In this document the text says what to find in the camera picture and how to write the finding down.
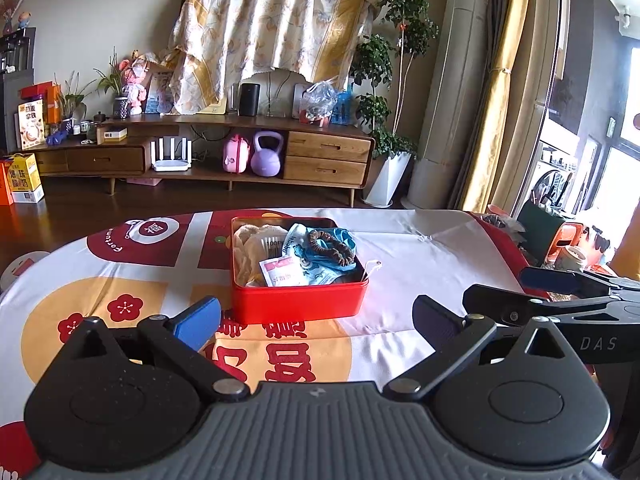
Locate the red gift box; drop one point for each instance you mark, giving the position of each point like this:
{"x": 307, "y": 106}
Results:
{"x": 36, "y": 91}

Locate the yellow white food box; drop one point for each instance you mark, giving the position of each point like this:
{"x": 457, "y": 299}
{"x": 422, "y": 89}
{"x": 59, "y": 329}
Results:
{"x": 30, "y": 127}

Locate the brown hair scrunchie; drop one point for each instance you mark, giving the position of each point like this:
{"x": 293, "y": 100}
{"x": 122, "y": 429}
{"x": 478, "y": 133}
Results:
{"x": 330, "y": 252}

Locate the yellow white carton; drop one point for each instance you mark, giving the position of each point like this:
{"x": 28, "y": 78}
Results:
{"x": 25, "y": 180}

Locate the orange gift carton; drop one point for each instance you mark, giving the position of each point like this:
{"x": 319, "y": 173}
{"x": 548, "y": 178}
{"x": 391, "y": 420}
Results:
{"x": 5, "y": 185}

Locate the potted tree in white pot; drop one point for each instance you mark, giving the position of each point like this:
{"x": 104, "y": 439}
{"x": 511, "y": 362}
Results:
{"x": 387, "y": 180}

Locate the light wooden drawer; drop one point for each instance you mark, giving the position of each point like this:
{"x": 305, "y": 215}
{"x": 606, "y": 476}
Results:
{"x": 325, "y": 171}
{"x": 330, "y": 146}

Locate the pink doll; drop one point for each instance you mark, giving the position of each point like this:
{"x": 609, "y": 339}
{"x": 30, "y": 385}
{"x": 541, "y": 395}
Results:
{"x": 135, "y": 85}

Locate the blue toy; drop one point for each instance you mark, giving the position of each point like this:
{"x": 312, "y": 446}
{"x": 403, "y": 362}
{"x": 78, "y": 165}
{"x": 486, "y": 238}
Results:
{"x": 56, "y": 138}

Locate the small white brown box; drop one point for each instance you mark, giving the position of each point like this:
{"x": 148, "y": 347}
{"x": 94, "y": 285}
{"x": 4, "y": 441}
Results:
{"x": 112, "y": 135}

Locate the wooden TV cabinet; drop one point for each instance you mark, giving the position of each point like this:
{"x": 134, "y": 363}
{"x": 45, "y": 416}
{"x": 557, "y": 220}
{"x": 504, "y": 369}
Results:
{"x": 200, "y": 125}

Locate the green mug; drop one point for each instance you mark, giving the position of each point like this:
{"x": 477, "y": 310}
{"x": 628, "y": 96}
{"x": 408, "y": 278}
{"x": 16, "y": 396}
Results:
{"x": 570, "y": 257}

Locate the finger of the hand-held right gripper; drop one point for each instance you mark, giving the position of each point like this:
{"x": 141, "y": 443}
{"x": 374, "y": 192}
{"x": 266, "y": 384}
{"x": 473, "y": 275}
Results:
{"x": 552, "y": 280}
{"x": 500, "y": 305}

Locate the vase with dried flowers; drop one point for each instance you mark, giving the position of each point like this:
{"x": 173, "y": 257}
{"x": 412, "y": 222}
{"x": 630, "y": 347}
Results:
{"x": 10, "y": 10}

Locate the purple kettlebell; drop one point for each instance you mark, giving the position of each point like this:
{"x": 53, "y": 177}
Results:
{"x": 267, "y": 160}

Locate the black speaker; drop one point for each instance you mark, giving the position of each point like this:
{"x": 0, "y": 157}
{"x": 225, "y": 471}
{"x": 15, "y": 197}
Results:
{"x": 250, "y": 100}

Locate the blue bottle pack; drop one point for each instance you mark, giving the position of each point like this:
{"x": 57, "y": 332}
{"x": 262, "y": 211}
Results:
{"x": 343, "y": 107}

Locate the dark wooden drawer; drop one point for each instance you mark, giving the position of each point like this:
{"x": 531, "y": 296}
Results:
{"x": 105, "y": 160}

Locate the small figurine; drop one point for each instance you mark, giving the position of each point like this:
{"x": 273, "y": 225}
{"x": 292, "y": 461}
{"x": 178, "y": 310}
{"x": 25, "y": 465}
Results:
{"x": 24, "y": 20}

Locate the white packet with red label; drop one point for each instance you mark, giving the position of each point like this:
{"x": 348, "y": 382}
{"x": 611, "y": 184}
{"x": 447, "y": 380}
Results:
{"x": 280, "y": 270}

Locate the beige standing air conditioner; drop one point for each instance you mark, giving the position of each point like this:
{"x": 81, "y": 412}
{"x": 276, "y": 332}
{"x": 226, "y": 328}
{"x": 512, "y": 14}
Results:
{"x": 450, "y": 100}

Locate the small dark teapot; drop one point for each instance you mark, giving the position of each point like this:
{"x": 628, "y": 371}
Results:
{"x": 99, "y": 117}

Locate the clear glass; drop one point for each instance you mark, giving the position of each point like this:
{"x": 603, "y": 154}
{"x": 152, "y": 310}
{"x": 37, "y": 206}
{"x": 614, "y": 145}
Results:
{"x": 234, "y": 100}

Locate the white security camera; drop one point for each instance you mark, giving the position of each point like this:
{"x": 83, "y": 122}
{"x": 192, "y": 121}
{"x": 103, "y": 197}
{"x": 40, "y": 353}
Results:
{"x": 624, "y": 17}

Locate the blue picture frame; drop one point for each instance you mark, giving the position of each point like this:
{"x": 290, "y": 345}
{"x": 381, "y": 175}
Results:
{"x": 159, "y": 92}

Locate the green orange utensil holder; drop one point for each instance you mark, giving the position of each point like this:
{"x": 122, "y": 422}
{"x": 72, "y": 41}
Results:
{"x": 535, "y": 230}

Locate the dark grey cabinet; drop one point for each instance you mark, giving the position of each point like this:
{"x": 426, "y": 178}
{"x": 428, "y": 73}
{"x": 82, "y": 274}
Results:
{"x": 15, "y": 110}

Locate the white rectangular device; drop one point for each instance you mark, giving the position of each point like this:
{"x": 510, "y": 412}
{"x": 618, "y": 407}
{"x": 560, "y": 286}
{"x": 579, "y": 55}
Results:
{"x": 298, "y": 102}

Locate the orange box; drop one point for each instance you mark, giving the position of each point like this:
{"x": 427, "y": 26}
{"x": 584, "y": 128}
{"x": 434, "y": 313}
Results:
{"x": 54, "y": 107}

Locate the plastic bag with dark items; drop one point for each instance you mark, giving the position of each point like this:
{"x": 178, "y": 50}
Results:
{"x": 502, "y": 222}

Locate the floral cloth cover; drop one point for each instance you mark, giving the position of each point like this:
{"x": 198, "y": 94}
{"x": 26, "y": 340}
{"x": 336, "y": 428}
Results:
{"x": 270, "y": 30}

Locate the small potted plant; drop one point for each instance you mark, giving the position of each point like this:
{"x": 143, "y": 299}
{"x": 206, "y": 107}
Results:
{"x": 67, "y": 122}

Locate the clear bag of cotton swabs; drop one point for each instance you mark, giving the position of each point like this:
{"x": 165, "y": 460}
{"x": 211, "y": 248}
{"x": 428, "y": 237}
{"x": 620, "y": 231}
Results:
{"x": 276, "y": 249}

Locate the orchid plant in dark pot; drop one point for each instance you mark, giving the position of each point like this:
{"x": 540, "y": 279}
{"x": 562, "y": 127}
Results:
{"x": 121, "y": 107}

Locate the white printed plastic bag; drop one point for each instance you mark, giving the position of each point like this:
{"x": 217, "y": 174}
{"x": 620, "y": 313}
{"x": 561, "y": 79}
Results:
{"x": 320, "y": 276}

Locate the white router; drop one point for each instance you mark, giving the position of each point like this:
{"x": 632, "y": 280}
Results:
{"x": 171, "y": 164}

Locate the beige curved board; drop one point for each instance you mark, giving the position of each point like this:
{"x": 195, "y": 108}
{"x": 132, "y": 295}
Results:
{"x": 277, "y": 92}

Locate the black drink machine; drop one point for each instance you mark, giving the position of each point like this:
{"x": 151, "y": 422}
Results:
{"x": 17, "y": 50}

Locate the clear plastic bag of items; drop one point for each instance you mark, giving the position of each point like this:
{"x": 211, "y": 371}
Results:
{"x": 317, "y": 105}

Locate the red white printed tablecloth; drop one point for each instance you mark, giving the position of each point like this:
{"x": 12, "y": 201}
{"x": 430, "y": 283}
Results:
{"x": 150, "y": 270}

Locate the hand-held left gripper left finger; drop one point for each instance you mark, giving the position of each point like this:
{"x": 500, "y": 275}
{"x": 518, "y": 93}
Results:
{"x": 196, "y": 322}

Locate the yellow curtain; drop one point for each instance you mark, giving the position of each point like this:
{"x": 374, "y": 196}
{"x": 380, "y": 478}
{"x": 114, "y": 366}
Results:
{"x": 495, "y": 110}

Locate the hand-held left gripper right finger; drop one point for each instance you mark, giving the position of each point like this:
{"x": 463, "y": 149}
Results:
{"x": 436, "y": 319}

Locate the red tin box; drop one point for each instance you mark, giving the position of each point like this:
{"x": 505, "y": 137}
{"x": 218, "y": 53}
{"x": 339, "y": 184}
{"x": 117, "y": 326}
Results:
{"x": 300, "y": 305}

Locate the white knit cloth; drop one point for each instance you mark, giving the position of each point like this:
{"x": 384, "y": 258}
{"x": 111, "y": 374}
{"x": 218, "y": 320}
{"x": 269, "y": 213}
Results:
{"x": 247, "y": 255}

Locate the pink small case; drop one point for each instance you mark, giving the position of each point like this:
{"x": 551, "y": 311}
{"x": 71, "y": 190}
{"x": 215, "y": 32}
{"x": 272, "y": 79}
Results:
{"x": 236, "y": 157}

